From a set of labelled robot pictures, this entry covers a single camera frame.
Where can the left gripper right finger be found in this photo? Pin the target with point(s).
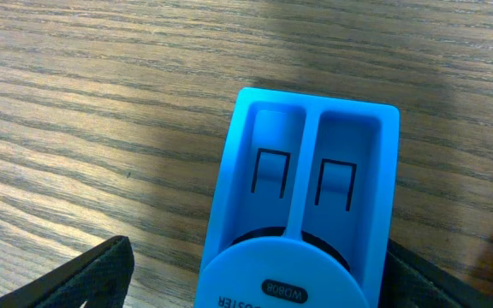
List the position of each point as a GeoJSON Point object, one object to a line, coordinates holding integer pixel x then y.
{"type": "Point", "coordinates": [410, 281]}

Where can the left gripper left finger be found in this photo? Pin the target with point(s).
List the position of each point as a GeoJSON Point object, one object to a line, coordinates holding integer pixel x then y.
{"type": "Point", "coordinates": [98, 278]}

